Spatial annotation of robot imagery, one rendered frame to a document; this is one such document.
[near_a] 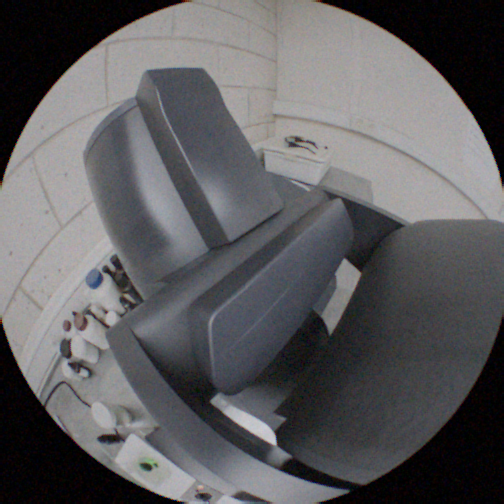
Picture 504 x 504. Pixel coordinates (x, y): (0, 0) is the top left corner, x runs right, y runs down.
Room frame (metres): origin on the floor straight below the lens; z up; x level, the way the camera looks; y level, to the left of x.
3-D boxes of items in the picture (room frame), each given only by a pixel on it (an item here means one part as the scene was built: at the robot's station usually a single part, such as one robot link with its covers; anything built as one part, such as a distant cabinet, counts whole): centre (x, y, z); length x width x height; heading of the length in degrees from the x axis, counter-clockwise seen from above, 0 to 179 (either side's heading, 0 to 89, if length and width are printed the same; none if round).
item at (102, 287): (0.16, 0.35, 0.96); 0.07 x 0.07 x 0.13
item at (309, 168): (0.97, -0.26, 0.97); 0.37 x 0.31 x 0.14; 149
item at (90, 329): (0.06, 0.37, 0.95); 0.06 x 0.06 x 0.11
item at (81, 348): (0.00, 0.40, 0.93); 0.06 x 0.06 x 0.07
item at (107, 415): (-0.13, 0.28, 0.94); 0.06 x 0.06 x 0.08
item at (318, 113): (0.79, -0.96, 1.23); 1.90 x 0.06 x 0.10; 60
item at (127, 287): (0.19, 0.30, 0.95); 0.04 x 0.04 x 0.10
